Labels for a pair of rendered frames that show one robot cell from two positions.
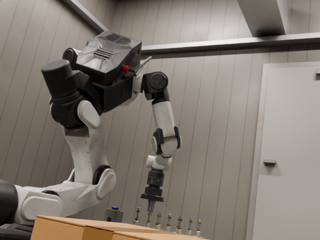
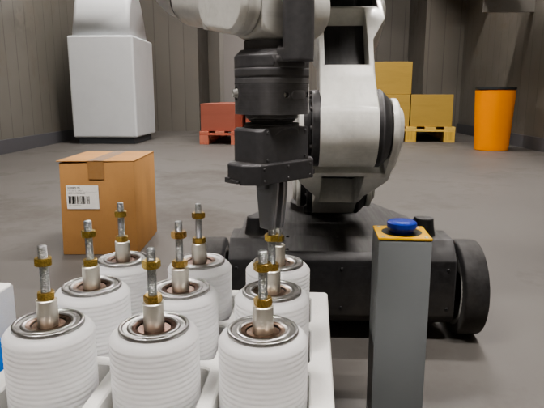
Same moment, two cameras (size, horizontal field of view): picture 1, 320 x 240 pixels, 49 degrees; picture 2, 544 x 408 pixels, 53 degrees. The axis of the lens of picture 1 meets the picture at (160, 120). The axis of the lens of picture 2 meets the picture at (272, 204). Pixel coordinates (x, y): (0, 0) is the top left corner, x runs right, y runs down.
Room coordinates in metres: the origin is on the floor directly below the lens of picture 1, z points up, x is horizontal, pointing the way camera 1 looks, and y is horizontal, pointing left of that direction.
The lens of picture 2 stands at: (2.51, -0.32, 0.50)
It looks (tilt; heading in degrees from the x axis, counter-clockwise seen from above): 11 degrees down; 154
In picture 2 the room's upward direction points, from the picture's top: straight up
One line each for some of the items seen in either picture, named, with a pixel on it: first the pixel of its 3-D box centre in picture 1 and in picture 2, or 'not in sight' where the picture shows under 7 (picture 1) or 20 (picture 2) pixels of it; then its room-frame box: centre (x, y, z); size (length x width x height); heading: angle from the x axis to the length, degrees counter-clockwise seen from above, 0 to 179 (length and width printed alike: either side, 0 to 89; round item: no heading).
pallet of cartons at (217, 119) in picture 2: not in sight; (243, 121); (-3.11, 2.12, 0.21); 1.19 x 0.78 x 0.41; 150
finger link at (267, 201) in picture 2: (153, 206); (265, 204); (1.93, -0.04, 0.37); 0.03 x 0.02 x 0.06; 18
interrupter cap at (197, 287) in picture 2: not in sight; (180, 289); (1.86, -0.13, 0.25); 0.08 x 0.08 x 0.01
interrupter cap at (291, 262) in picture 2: not in sight; (278, 263); (1.82, 0.03, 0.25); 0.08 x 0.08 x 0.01
